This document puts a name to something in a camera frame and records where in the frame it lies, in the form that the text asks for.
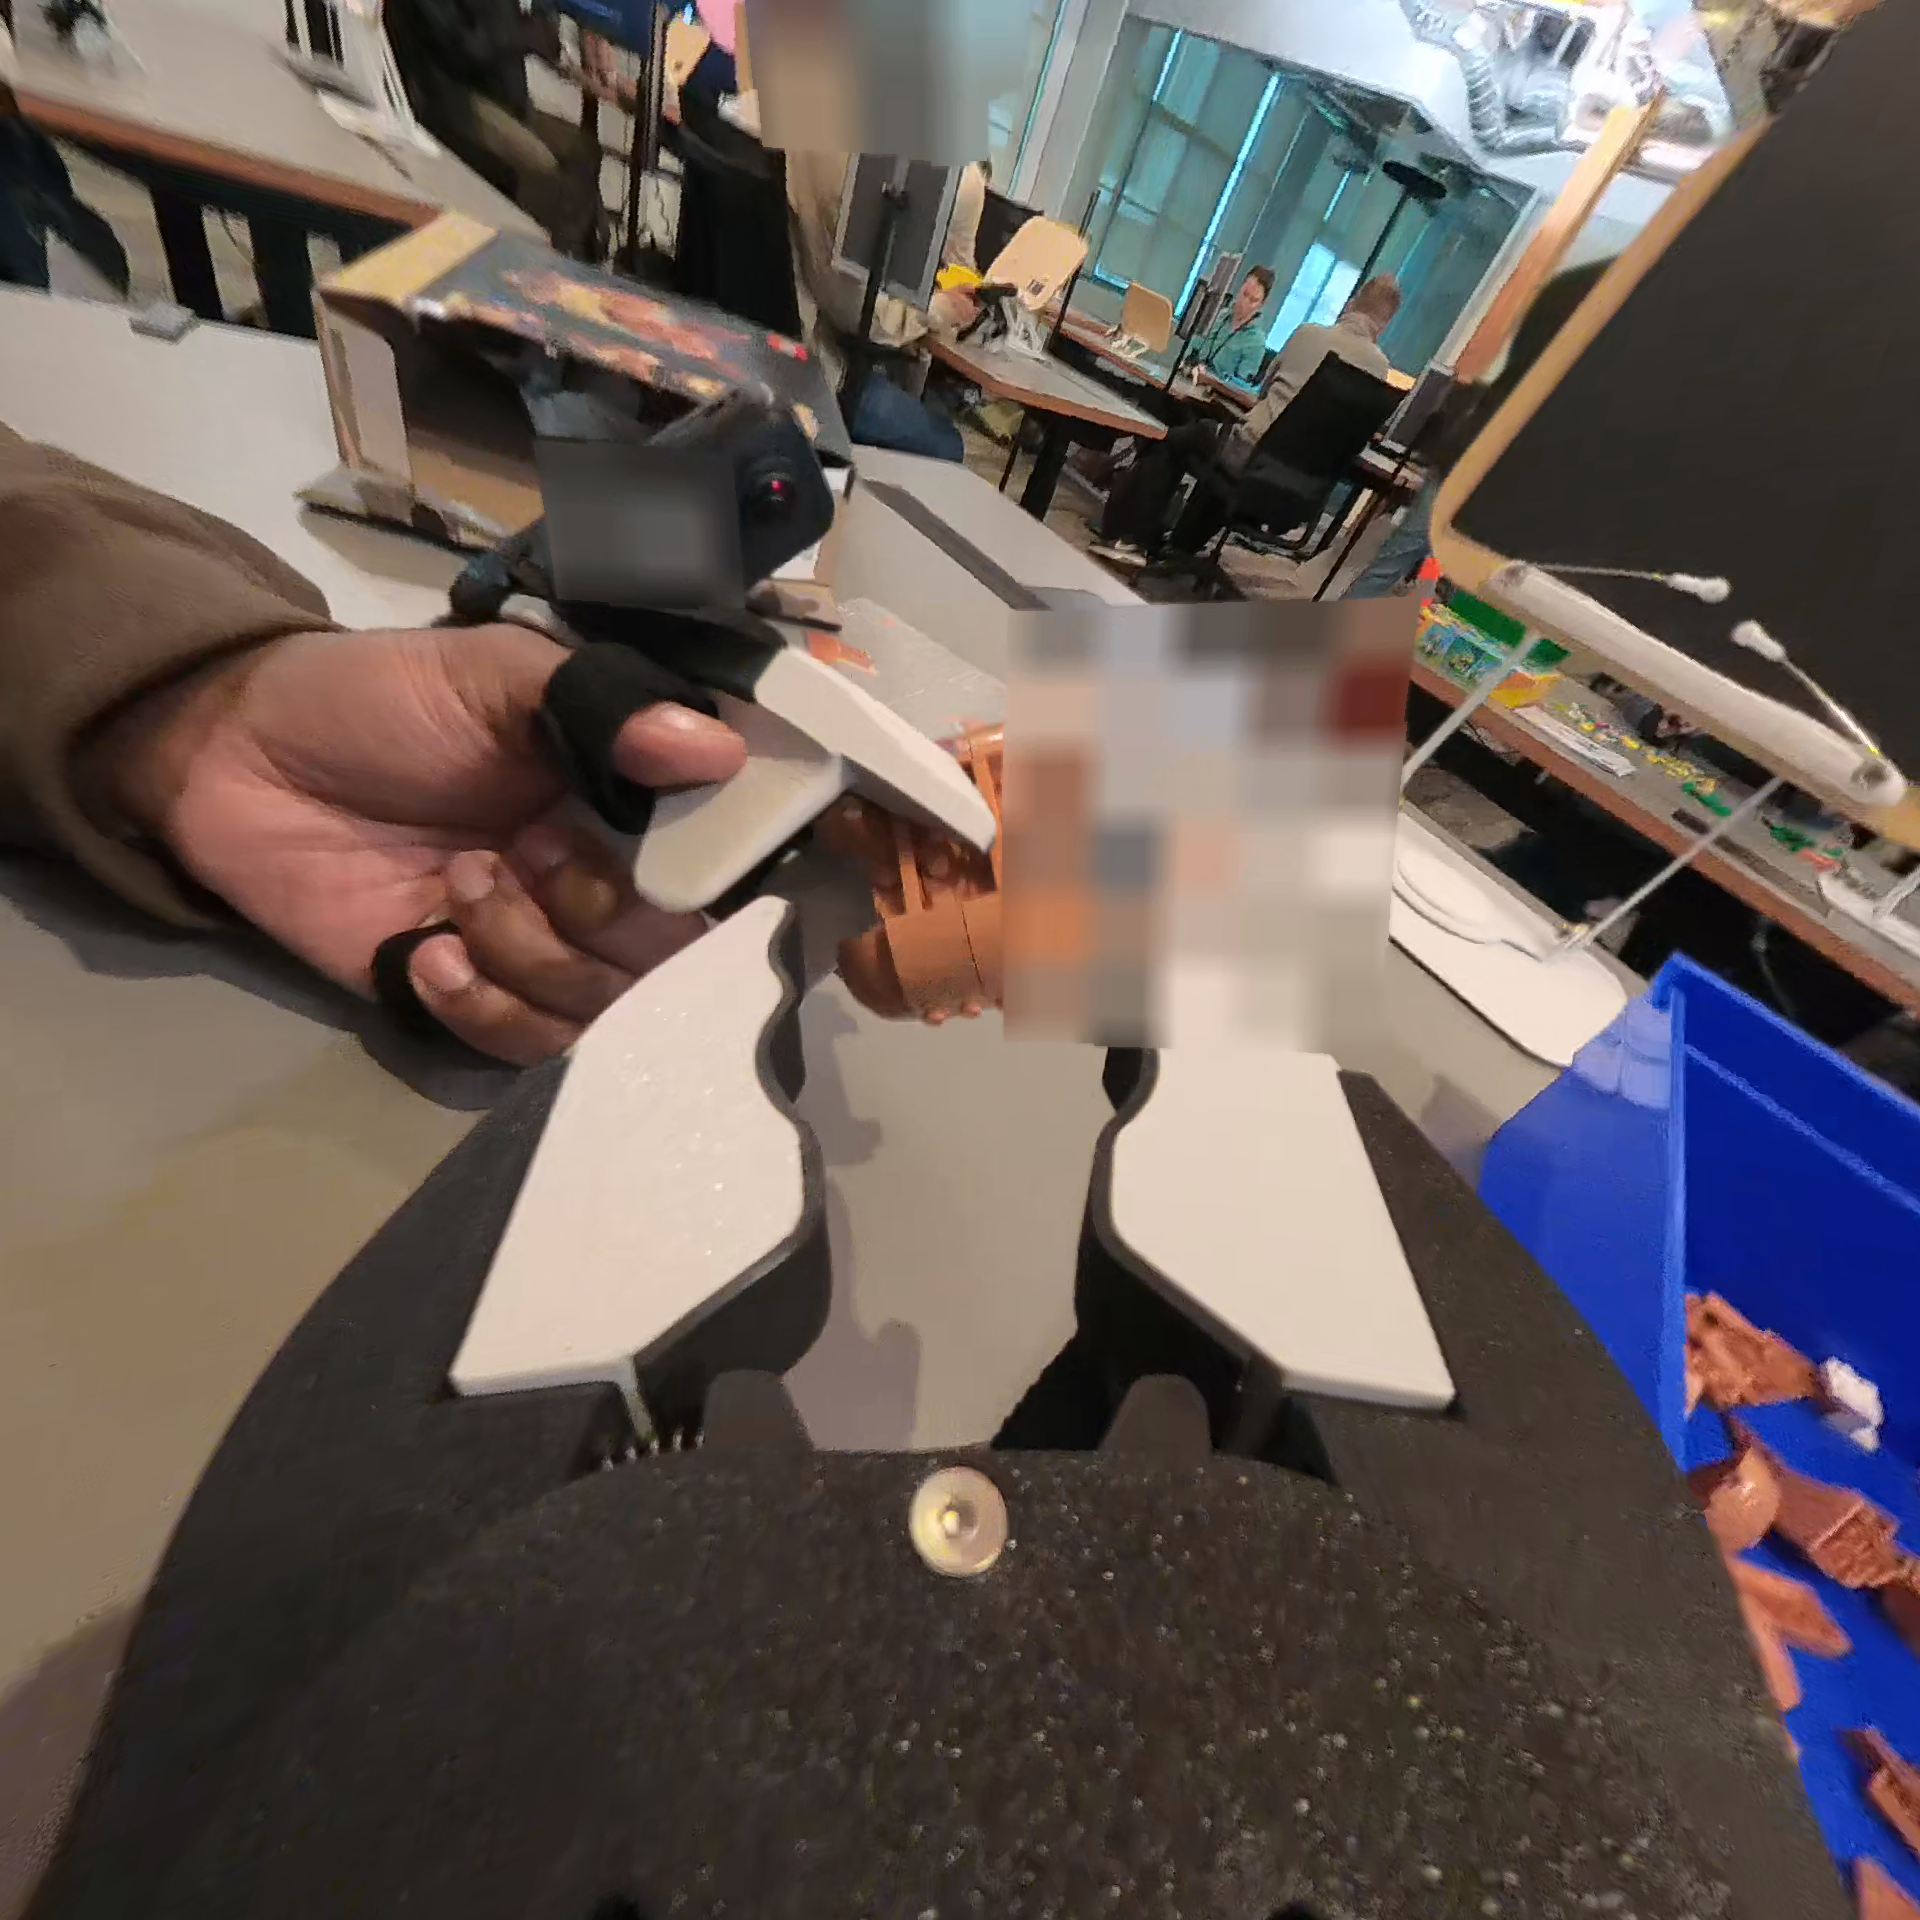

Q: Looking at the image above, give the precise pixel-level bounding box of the dark office desk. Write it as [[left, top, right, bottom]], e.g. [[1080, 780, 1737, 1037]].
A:
[[0, 61, 439, 327], [923, 324, 1177, 519]]

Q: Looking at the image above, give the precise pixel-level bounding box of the brown lego assembly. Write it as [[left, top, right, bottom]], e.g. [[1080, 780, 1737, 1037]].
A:
[[834, 721, 1015, 1029]]

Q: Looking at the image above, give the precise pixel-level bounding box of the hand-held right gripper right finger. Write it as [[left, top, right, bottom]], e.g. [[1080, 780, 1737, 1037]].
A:
[[1091, 1050, 1459, 1413]]

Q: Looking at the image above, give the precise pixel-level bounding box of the printed lego set box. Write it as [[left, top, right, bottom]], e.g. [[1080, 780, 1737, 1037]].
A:
[[309, 211, 858, 549]]

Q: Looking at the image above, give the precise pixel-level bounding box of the pile of brown lego pieces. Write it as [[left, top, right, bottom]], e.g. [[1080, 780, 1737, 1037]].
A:
[[1680, 1290, 1920, 1920]]

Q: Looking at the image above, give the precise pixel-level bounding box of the black board with wooden rim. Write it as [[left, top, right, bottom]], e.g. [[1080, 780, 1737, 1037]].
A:
[[1433, 0, 1920, 859]]

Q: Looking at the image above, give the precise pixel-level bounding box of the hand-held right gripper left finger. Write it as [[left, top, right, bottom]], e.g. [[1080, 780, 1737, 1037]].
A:
[[450, 898, 829, 1401]]

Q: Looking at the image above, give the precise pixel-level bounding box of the large blue plastic bin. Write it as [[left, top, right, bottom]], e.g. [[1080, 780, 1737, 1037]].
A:
[[1480, 955, 1920, 1920]]

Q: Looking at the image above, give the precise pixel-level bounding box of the person's left hand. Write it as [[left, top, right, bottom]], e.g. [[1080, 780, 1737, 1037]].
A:
[[166, 617, 751, 1071]]

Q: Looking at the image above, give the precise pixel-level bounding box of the person's left forearm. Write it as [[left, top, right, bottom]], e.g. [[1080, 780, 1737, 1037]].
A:
[[0, 420, 337, 938]]

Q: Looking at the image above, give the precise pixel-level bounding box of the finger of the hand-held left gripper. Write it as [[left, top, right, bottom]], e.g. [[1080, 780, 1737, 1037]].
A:
[[629, 756, 851, 918], [747, 649, 1002, 860]]

